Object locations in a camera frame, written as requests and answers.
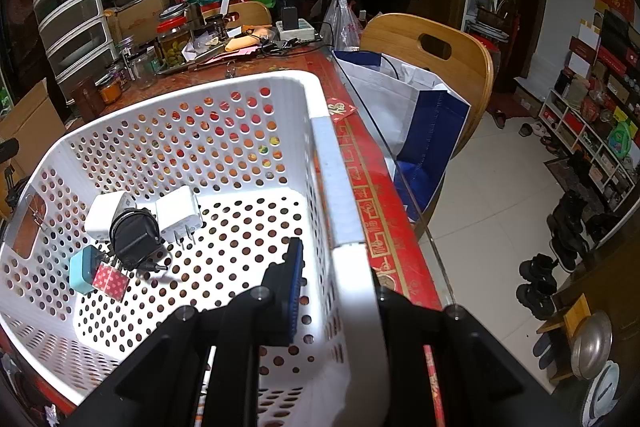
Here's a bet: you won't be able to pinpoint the black clamp holder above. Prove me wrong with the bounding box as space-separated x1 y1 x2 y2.
0 138 31 218

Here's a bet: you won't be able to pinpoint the white charger with prongs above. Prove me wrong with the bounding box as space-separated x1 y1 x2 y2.
155 185 203 248

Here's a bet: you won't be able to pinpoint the black power adapter with cable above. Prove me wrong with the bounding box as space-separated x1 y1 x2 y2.
109 208 173 275

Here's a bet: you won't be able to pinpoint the dark slippers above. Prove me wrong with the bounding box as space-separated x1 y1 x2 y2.
532 332 566 383

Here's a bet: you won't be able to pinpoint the pink polka dot charger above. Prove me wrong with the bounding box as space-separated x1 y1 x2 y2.
94 261 130 303

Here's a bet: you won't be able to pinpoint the wooden chair with handle hole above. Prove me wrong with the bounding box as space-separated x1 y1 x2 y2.
360 13 494 168

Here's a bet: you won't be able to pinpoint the clear glass jar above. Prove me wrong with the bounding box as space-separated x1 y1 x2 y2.
131 52 158 88

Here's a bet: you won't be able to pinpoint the white shoe rack shelf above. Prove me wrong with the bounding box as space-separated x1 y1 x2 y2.
540 7 640 212

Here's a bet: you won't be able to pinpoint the open cardboard box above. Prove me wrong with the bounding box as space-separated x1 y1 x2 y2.
0 79 66 168

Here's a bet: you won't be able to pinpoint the red envelope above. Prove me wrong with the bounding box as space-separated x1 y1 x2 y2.
327 99 360 122

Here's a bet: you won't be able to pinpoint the clear plastic bag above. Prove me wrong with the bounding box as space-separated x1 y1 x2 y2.
322 0 363 52

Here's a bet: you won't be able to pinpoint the brown cardboard box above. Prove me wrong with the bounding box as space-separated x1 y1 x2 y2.
105 0 173 45

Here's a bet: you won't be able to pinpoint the large white charger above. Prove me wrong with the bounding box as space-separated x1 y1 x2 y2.
84 191 132 242

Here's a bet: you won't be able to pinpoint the black boot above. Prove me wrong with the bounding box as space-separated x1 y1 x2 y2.
585 212 621 243
547 189 591 273

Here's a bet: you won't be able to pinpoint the small jar orange contents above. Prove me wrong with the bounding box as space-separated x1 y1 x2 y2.
95 74 123 105

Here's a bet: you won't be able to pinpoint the metal pot lid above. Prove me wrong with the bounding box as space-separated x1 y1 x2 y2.
571 311 613 380

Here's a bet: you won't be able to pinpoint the blue and white shopping bag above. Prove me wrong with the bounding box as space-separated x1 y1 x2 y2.
332 49 472 223

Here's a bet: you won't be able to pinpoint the black shoe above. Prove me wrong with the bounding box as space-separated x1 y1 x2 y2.
516 283 557 320
519 253 558 295

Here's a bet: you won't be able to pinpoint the small wooden stool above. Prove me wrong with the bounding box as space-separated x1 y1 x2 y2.
537 293 593 380

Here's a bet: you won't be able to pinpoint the white perforated plastic basket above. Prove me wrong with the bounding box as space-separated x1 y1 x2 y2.
0 69 393 427

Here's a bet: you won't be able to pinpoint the white power strip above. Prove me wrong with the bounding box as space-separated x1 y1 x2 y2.
276 19 317 42

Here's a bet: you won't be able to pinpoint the teal charger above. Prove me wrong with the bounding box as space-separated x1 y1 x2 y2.
69 245 103 295

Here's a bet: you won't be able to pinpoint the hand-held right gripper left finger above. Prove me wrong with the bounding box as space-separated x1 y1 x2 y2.
60 237 305 427

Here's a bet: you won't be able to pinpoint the glass jar with pickles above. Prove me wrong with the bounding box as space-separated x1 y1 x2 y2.
156 16 193 68

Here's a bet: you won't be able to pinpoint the brown jug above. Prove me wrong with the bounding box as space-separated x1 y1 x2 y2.
67 77 103 120

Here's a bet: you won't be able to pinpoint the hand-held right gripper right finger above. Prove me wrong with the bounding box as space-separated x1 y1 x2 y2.
374 286 556 427

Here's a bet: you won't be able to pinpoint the white plastic drawer tower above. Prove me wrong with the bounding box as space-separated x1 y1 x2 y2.
30 0 121 88

